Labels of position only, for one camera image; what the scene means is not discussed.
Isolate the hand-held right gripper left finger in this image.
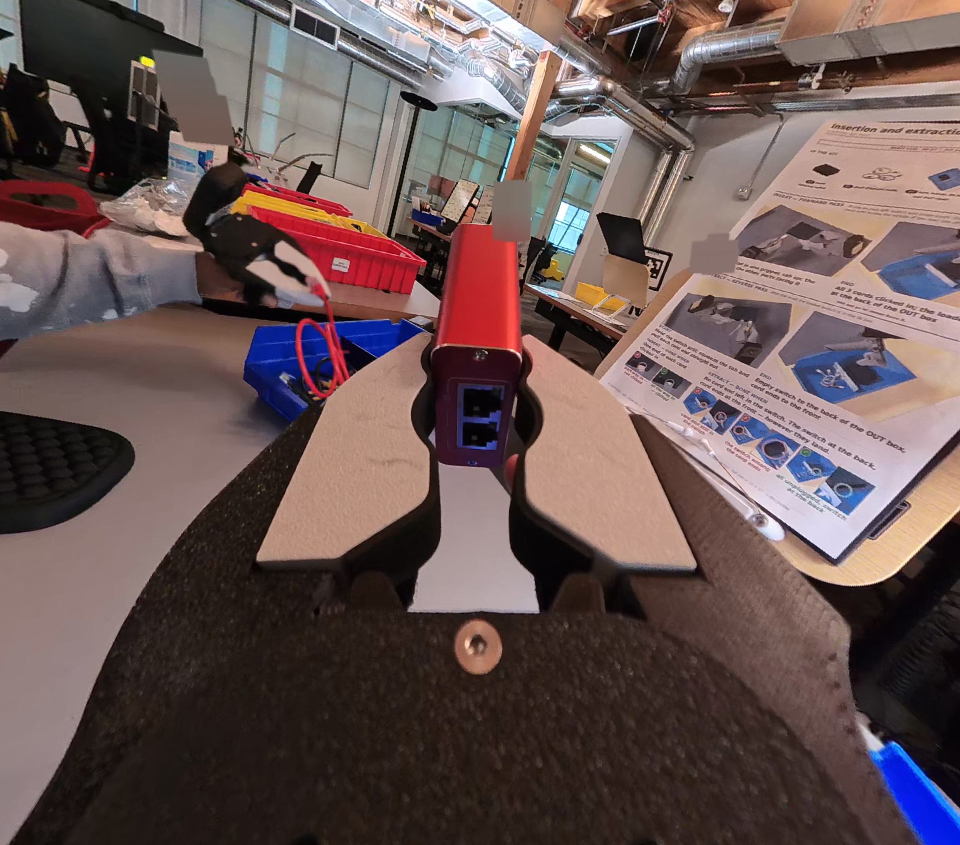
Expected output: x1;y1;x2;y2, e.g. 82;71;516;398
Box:
256;332;442;574

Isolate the blue plastic storage bin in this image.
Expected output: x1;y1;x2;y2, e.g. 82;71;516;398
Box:
243;318;427;422
870;740;960;845

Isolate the red metal ethernet switch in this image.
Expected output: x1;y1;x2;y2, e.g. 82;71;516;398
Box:
429;224;524;469

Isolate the yellow storage bin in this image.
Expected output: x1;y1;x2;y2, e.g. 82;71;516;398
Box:
231;191;391;239

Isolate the person's left hand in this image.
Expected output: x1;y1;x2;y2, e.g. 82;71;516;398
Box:
195;252;250;304

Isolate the black floor lamp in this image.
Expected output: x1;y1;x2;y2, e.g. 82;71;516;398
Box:
386;91;440;239

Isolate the instruction sheet on board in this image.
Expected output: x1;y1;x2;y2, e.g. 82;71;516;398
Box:
596;267;960;587

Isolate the red storage crate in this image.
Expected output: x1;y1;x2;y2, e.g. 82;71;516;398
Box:
243;181;354;218
247;206;427;295

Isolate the red handled tote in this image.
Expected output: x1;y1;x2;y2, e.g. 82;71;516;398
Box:
0;179;110;235

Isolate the wooden support post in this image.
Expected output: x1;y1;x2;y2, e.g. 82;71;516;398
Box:
504;50;564;182

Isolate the clear plastic wrap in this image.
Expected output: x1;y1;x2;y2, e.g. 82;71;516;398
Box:
101;177;192;237

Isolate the black monitor on stand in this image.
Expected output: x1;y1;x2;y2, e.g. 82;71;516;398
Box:
16;0;204;186

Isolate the printed instruction sheet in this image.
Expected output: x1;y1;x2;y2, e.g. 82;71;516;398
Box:
600;119;960;561

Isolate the tilted black wooden board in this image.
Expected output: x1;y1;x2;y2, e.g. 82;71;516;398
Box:
596;211;654;310

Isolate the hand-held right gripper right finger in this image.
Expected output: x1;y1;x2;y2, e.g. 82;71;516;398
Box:
514;335;700;574

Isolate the red ethernet cable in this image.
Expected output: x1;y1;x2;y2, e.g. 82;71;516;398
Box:
294;282;352;401

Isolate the person's left forearm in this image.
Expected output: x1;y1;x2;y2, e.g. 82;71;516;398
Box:
0;221;205;341

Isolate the black mesh chair armrest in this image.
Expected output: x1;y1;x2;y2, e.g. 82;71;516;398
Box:
0;410;136;535

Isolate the wipes container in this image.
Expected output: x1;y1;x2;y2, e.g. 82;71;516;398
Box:
166;132;220;186

